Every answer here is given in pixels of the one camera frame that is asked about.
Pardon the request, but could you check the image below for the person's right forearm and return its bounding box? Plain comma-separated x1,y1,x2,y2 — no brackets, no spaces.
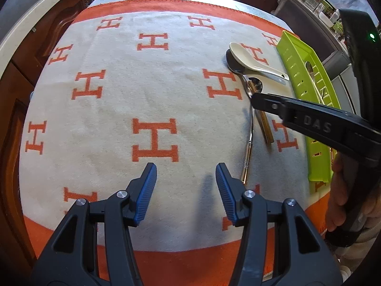
339,211,381,277

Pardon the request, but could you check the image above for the white ceramic spoon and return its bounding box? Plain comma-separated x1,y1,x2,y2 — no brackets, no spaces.
229,42,290,81

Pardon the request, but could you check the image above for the orange and grey printed blanket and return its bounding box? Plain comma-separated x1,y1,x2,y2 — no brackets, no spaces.
19,0,337,286

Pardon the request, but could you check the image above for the steel soup spoon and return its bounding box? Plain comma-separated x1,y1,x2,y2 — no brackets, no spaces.
226,49,249,76

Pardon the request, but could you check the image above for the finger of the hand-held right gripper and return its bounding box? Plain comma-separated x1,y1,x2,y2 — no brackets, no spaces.
251,93,298,120

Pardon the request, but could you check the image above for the green plastic utensil tray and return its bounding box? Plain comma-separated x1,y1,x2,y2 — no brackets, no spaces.
276,30,342,184

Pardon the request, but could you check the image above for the grey refrigerator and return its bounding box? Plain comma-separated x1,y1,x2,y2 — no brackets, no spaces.
330,62,364,117

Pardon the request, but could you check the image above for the person's right hand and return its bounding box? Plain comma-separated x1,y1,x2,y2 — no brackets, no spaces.
326,155,348,233

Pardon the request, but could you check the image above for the small steel spoon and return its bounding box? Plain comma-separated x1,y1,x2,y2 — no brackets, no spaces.
241,77,263,184

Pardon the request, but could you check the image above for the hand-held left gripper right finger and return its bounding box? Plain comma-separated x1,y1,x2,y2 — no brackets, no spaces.
215,163,342,286

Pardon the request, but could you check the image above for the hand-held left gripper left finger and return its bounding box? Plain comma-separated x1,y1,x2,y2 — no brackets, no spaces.
30,163,158,286

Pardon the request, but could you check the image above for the dark brown wooden chopstick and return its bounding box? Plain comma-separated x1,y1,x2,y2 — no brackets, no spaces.
248,81,275,145

